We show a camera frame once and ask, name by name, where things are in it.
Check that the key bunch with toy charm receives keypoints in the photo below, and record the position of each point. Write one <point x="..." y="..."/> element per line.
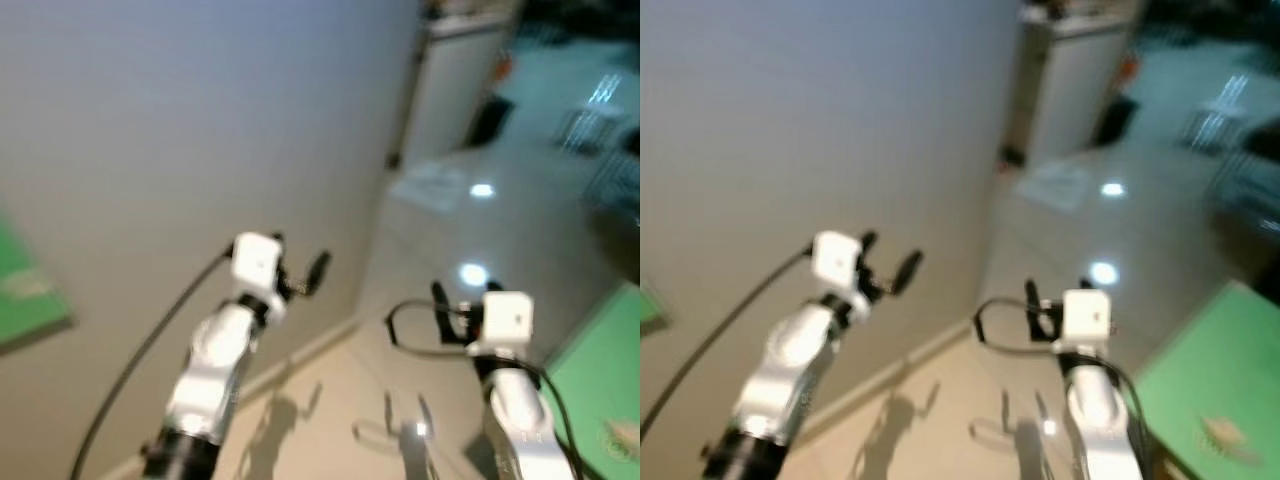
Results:
<point x="622" y="438"/>
<point x="1228" y="440"/>

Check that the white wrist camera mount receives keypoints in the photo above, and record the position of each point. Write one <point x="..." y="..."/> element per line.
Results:
<point x="836" y="260"/>
<point x="1087" y="316"/>
<point x="505" y="318"/>
<point x="256" y="262"/>

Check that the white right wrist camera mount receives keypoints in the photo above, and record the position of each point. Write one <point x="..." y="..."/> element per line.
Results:
<point x="1087" y="316"/>
<point x="505" y="318"/>

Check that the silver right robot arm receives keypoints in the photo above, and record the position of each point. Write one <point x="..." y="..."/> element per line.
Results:
<point x="520" y="410"/>
<point x="1100" y="415"/>

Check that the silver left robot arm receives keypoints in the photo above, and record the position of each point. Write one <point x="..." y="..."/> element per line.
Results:
<point x="215" y="360"/>
<point x="790" y="365"/>

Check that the white cabinet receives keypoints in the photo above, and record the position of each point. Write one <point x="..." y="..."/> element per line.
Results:
<point x="455" y="85"/>
<point x="1070" y="85"/>

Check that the green wall board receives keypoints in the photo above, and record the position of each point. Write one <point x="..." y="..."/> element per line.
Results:
<point x="25" y="290"/>
<point x="650" y="308"/>

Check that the metal frame chair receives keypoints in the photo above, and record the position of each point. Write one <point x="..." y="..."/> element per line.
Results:
<point x="1218" y="115"/>
<point x="590" y="115"/>

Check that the small orange object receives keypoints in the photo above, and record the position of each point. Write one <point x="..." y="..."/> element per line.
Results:
<point x="1128" y="68"/>
<point x="502" y="68"/>

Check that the green table board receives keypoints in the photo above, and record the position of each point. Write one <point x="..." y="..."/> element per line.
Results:
<point x="1215" y="360"/>
<point x="600" y="370"/>

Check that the black bin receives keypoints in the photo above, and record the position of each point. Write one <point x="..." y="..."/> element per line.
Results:
<point x="490" y="120"/>
<point x="1114" y="120"/>

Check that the small black floor object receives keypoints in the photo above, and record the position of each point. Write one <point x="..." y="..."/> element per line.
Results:
<point x="1011" y="158"/>

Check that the white sheet on floor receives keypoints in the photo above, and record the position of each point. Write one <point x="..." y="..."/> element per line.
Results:
<point x="1052" y="187"/>
<point x="432" y="187"/>

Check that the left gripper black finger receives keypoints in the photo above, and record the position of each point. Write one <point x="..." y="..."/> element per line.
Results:
<point x="868" y="241"/>
<point x="277" y="240"/>
<point x="908" y="273"/>
<point x="318" y="273"/>

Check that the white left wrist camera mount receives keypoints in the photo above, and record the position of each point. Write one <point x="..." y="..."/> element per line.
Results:
<point x="836" y="260"/>
<point x="256" y="262"/>

